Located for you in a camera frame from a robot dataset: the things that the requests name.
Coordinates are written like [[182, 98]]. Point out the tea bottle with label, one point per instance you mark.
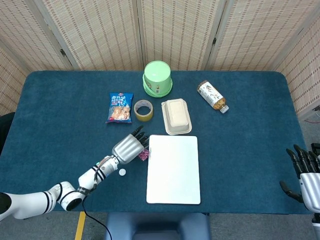
[[211, 95]]

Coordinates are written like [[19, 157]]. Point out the dark metal screen hinge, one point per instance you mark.
[[214, 41], [63, 52]]

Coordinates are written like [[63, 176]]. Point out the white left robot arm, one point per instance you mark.
[[30, 202]]

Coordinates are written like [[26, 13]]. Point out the green plastic bucket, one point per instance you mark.
[[157, 75]]

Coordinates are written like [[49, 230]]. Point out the beige takeaway food container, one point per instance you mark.
[[176, 115]]

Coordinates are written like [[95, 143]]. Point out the yellow packing tape roll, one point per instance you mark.
[[143, 117]]

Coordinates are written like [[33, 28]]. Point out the white board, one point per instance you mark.
[[173, 170]]

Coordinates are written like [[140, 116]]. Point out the pink patterned card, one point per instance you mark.
[[144, 156]]

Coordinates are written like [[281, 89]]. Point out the blue table cloth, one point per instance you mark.
[[237, 150]]

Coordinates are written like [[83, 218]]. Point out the white round magnet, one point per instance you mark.
[[122, 172]]

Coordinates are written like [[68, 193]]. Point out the blue snack bag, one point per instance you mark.
[[120, 110]]

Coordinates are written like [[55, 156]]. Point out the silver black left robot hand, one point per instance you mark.
[[126, 148]]

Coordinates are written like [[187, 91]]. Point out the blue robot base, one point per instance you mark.
[[157, 225]]

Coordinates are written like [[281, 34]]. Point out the woven folding screen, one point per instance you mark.
[[105, 32]]

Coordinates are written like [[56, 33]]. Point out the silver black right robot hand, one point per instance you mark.
[[311, 185]]

